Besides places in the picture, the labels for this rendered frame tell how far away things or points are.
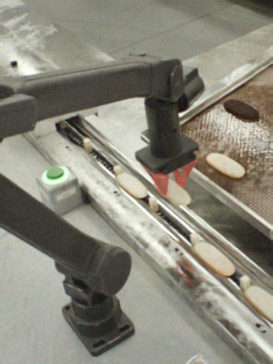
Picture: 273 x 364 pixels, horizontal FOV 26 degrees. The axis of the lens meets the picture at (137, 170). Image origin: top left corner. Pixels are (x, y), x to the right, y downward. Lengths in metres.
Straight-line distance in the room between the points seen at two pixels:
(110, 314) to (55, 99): 0.41
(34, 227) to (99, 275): 0.17
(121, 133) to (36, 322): 0.59
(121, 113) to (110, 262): 0.72
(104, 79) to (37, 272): 0.48
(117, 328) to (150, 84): 0.41
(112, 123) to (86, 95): 0.74
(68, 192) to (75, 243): 0.40
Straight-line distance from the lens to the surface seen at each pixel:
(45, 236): 0.83
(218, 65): 1.77
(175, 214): 1.20
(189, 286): 1.05
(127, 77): 0.88
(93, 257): 0.92
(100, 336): 1.04
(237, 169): 1.21
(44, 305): 1.13
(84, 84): 0.81
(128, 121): 1.55
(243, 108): 1.35
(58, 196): 1.27
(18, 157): 1.51
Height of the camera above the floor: 1.65
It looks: 37 degrees down
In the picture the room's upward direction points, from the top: 9 degrees counter-clockwise
